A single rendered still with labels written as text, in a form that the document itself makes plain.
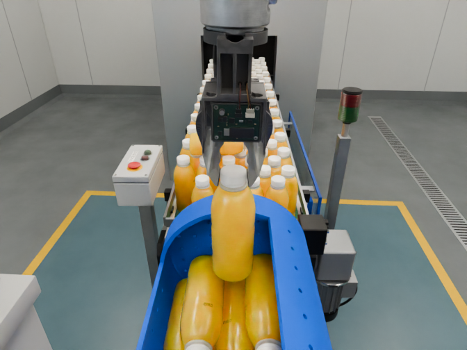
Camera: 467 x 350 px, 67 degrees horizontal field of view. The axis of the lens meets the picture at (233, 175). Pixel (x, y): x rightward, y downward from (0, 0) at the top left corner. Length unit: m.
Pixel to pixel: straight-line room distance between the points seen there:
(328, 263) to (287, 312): 0.67
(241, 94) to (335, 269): 0.85
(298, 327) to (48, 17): 5.34
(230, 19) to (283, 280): 0.34
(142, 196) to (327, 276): 0.61
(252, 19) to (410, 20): 4.87
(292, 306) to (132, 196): 0.65
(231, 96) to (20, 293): 0.46
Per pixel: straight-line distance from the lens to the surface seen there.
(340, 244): 1.14
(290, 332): 0.46
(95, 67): 5.45
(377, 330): 2.08
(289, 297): 0.49
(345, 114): 1.19
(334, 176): 1.29
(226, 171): 0.50
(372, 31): 5.10
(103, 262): 2.40
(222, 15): 0.38
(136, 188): 1.01
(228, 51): 0.37
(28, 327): 0.73
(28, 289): 0.68
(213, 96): 0.39
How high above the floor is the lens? 1.59
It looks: 31 degrees down
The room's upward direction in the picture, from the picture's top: straight up
